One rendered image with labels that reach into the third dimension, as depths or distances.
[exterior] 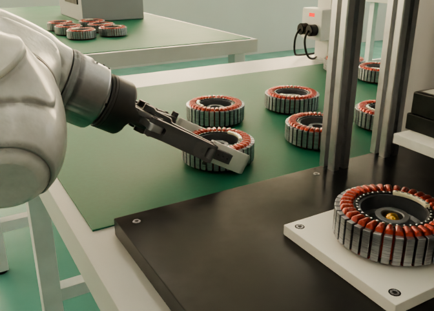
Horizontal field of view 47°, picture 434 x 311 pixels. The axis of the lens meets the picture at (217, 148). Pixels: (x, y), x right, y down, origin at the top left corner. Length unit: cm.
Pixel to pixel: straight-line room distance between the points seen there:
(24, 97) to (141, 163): 35
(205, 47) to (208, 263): 144
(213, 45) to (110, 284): 146
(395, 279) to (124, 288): 25
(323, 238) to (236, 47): 148
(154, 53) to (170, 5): 350
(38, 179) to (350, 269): 28
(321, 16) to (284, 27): 455
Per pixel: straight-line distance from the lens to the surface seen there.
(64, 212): 65
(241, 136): 77
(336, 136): 68
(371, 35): 456
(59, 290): 146
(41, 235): 136
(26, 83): 46
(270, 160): 78
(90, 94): 62
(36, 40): 60
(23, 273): 194
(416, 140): 51
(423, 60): 79
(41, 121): 44
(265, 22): 588
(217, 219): 56
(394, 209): 53
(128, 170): 75
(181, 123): 79
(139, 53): 176
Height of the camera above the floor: 104
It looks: 21 degrees down
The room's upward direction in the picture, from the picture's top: straight up
